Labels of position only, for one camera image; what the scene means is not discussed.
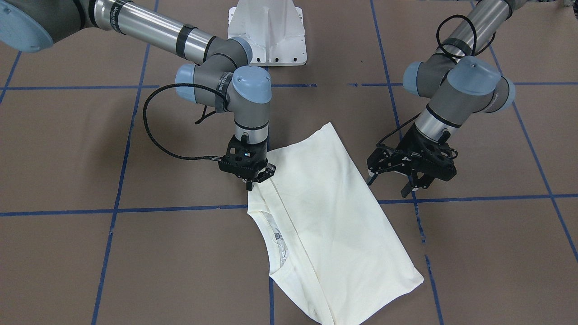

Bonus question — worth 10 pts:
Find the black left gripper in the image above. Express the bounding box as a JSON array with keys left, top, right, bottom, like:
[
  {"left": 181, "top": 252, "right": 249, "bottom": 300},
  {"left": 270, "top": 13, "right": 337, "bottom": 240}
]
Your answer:
[{"left": 367, "top": 124, "right": 457, "bottom": 198}]

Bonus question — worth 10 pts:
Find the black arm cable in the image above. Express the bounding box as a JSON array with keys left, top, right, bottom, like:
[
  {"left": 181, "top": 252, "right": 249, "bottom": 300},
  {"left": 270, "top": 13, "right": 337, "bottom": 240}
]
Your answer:
[
  {"left": 377, "top": 15, "right": 497, "bottom": 147},
  {"left": 143, "top": 83, "right": 226, "bottom": 162}
]

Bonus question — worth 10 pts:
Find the cream long-sleeve cat shirt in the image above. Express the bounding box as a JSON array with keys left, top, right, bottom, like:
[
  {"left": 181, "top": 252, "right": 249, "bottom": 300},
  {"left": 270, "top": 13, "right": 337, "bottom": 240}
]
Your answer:
[{"left": 247, "top": 123, "right": 424, "bottom": 325}]

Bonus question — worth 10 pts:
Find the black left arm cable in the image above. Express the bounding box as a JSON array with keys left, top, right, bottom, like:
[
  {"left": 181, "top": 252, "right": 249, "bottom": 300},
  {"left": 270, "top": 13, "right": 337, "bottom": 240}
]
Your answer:
[{"left": 377, "top": 15, "right": 497, "bottom": 147}]

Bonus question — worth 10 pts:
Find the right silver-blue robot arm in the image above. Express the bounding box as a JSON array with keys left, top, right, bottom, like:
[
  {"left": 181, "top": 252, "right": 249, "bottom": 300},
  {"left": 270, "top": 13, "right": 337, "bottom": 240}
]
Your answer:
[{"left": 0, "top": 0, "right": 276, "bottom": 190}]

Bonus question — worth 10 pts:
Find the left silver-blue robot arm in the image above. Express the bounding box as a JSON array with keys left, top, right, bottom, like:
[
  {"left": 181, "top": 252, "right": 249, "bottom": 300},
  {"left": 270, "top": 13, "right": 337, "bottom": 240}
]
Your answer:
[{"left": 367, "top": 0, "right": 526, "bottom": 197}]

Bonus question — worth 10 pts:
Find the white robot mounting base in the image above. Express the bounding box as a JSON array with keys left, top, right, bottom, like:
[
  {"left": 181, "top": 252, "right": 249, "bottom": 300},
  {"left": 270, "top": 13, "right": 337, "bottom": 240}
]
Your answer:
[{"left": 228, "top": 0, "right": 308, "bottom": 66}]

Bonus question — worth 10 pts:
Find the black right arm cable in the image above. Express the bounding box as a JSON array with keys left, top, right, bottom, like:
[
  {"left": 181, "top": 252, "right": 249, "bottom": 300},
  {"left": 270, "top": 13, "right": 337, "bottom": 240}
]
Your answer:
[{"left": 143, "top": 83, "right": 226, "bottom": 162}]

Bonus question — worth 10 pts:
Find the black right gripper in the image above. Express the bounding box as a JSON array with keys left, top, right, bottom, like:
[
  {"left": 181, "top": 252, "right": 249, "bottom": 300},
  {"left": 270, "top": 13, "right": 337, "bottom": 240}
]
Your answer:
[{"left": 219, "top": 135, "right": 276, "bottom": 191}]

